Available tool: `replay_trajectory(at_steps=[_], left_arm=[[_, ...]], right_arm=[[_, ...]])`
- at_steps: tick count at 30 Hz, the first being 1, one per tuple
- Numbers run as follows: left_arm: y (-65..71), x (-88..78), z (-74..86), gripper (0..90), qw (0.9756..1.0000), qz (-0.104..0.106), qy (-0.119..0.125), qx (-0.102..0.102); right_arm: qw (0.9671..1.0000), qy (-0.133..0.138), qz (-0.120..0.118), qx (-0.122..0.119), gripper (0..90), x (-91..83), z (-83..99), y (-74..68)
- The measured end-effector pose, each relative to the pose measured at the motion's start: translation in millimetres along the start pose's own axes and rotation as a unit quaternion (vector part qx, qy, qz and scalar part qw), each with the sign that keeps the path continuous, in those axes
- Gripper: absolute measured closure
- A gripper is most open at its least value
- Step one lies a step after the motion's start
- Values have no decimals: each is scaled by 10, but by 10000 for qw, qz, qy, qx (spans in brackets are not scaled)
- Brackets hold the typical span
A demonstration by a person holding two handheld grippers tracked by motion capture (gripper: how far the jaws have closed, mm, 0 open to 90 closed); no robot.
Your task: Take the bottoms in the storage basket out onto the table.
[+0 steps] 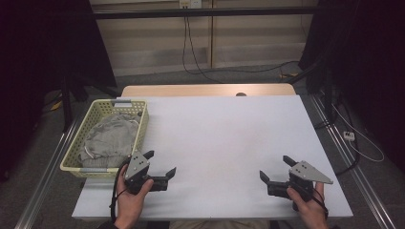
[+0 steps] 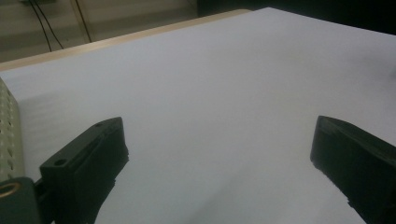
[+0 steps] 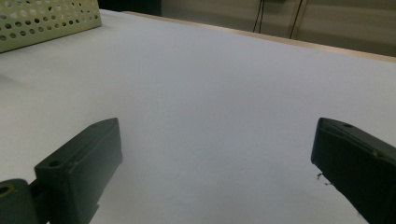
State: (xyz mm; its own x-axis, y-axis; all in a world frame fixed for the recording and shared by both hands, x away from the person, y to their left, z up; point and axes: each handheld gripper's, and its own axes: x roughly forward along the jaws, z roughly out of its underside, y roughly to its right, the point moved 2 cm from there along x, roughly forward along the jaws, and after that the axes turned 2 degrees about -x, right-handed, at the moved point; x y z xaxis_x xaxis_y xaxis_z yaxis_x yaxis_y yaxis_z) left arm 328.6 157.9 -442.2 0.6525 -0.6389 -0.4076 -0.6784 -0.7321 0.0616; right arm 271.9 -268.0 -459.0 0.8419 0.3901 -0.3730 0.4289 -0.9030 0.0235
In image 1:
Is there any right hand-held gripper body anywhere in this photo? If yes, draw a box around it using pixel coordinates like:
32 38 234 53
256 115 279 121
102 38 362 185
287 159 334 212

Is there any black hanging wall cable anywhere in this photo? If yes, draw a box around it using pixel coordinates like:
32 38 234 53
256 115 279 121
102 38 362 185
181 7 300 84

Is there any black horizontal bar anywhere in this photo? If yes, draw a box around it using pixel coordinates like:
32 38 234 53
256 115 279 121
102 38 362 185
93 6 319 20

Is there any person's left hand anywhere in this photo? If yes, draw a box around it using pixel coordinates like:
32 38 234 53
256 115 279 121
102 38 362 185
113 163 155 229

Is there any metal floor rail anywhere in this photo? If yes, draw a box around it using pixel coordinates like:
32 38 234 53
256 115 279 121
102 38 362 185
309 94 397 229
13 115 82 229

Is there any black curtain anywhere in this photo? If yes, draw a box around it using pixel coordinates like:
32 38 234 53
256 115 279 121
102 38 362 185
297 0 405 173
0 0 118 179

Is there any white floor cable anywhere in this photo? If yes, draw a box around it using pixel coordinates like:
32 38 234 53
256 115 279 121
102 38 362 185
330 102 386 163

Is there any person's right hand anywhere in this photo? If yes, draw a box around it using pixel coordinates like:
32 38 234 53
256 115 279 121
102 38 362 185
286 182 329 229

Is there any pale yellow plastic basket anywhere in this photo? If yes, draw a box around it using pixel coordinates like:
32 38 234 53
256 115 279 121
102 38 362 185
59 98 150 178

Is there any black floor cable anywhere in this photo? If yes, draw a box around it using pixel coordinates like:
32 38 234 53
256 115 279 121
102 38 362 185
312 94 361 177

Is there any white wall outlet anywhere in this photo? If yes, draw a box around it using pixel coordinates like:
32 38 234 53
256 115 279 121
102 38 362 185
179 0 203 10

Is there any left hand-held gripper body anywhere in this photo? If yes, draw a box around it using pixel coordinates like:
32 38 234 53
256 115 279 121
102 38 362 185
123 150 155 196

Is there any black metal stand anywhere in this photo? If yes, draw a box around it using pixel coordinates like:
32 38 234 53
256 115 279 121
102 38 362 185
58 74 113 134

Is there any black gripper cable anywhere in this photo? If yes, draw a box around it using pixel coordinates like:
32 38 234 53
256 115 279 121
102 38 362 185
310 189 330 220
109 155 133 223

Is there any grey cloth garment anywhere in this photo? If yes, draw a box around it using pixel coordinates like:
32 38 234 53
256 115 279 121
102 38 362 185
77 114 142 169

